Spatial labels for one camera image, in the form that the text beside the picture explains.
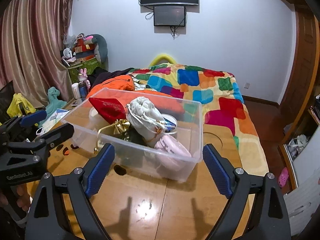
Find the red embroidered pouch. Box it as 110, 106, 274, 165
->
88, 97, 126, 124

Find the gold drawstring pouch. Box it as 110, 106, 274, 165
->
94, 119, 131, 154

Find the pink round case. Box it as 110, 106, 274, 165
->
154, 134, 191, 172

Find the white drawstring cloth bag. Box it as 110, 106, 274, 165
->
126, 96, 166, 147

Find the left hand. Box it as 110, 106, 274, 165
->
0, 184, 31, 212

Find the yellow cloth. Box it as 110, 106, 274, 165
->
7, 93, 36, 118

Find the paper booklets pile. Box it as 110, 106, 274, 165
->
36, 108, 69, 135

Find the pink croc shoe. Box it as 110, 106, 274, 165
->
277, 167, 289, 189

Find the teal dinosaur plush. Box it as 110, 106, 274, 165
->
46, 87, 67, 117

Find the white cylinder bottle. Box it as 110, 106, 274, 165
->
72, 82, 81, 99

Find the wooden wardrobe shelf unit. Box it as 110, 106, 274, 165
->
279, 96, 319, 190

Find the pink rabbit figurine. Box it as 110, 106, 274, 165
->
78, 68, 91, 89

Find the dark purple clothing pile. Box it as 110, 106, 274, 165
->
88, 67, 133, 88

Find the orange puffer jacket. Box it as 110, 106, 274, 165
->
86, 75, 185, 114

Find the brown wooden door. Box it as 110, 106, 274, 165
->
280, 7, 319, 127

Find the colourful patchwork quilt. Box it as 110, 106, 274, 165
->
129, 63, 268, 176

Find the pink striped curtain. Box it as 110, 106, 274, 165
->
1, 0, 73, 107

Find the grey plush cushion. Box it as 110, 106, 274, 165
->
85, 34, 108, 64

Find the clear plastic storage box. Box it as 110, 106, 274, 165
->
61, 88, 203, 182

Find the yellow curved headboard tube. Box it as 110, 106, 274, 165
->
149, 54, 177, 67

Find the small black wall monitor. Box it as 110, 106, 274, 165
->
153, 5, 186, 27

